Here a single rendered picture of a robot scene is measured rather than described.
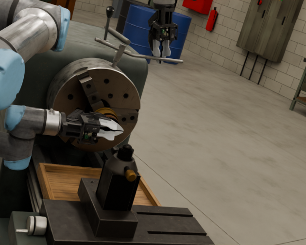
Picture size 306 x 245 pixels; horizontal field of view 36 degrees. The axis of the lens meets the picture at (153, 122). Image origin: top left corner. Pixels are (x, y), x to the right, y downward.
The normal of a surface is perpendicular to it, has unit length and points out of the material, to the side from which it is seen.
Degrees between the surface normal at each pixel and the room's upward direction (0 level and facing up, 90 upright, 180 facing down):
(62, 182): 0
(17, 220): 0
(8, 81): 91
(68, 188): 0
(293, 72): 90
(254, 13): 90
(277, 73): 90
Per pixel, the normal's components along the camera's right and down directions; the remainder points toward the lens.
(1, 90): 0.95, 0.32
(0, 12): -0.15, 0.05
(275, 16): -0.79, -0.03
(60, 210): 0.27, -0.91
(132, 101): 0.34, 0.39
